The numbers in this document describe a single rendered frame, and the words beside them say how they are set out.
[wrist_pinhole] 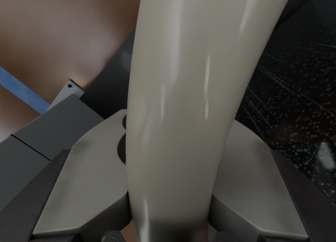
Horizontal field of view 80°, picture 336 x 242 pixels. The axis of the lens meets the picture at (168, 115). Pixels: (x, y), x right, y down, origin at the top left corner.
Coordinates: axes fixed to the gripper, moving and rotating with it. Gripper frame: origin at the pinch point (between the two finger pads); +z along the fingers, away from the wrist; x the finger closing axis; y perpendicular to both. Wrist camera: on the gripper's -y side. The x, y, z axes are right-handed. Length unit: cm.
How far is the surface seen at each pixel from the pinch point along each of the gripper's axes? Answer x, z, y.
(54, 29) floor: -54, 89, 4
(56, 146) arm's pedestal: -45, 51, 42
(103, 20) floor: -30, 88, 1
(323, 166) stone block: 24.7, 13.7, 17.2
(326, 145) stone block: 24.6, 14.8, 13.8
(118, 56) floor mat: -25, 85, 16
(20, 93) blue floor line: -82, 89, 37
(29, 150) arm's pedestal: -49, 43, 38
